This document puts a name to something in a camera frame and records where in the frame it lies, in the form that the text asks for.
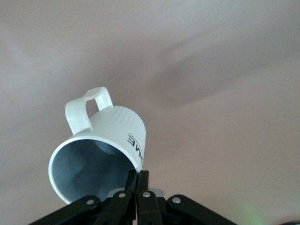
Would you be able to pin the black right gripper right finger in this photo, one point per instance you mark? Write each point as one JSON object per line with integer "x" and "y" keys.
{"x": 150, "y": 211}

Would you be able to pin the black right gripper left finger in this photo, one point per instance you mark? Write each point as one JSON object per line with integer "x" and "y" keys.
{"x": 112, "y": 211}

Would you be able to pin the white ribbed mug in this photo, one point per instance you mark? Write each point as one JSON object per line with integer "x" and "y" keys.
{"x": 112, "y": 131}

